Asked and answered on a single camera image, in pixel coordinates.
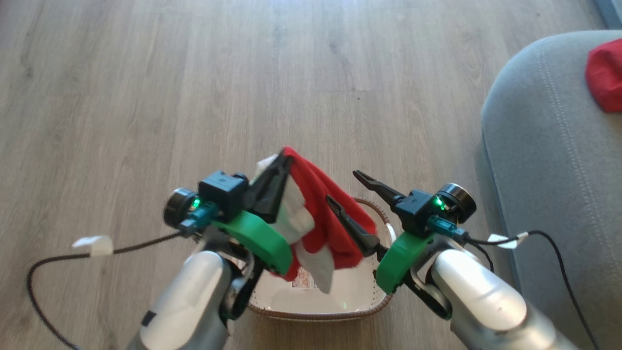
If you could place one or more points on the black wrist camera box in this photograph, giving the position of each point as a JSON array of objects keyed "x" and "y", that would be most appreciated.
[
  {"x": 223, "y": 192},
  {"x": 415, "y": 211}
]

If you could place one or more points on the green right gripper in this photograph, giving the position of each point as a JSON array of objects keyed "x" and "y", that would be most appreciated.
[{"x": 401, "y": 257}]

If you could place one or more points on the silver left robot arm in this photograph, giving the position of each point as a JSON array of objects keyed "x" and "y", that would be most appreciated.
[{"x": 189, "y": 301}]

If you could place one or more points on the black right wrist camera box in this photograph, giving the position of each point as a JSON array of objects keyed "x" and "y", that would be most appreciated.
[{"x": 415, "y": 211}]

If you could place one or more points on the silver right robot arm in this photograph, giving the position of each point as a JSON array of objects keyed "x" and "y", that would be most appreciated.
[{"x": 481, "y": 301}]

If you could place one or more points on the red and white garment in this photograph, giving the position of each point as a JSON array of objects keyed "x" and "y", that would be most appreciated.
[{"x": 316, "y": 194}]

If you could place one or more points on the white woven laundry basket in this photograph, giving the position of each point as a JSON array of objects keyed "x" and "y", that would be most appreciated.
[{"x": 340, "y": 297}]

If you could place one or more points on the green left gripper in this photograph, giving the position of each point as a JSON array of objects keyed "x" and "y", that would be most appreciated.
[{"x": 257, "y": 238}]

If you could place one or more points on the black round left wrist motor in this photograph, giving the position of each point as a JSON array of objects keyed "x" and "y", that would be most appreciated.
[{"x": 177, "y": 208}]

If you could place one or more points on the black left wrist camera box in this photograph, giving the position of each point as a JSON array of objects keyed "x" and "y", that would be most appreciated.
[{"x": 223, "y": 192}]

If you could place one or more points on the printed paper label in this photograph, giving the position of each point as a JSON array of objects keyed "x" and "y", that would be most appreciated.
[{"x": 303, "y": 282}]

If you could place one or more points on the black round right wrist motor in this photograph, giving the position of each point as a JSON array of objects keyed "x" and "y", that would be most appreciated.
[{"x": 460, "y": 201}]

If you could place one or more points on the black round wrist motor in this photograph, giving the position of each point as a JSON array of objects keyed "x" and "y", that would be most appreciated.
[
  {"x": 460, "y": 201},
  {"x": 177, "y": 208}
]

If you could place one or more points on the plain red garment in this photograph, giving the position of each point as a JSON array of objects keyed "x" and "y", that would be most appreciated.
[{"x": 607, "y": 73}]

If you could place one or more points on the grey fabric sofa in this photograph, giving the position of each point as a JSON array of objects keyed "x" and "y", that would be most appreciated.
[{"x": 549, "y": 170}]

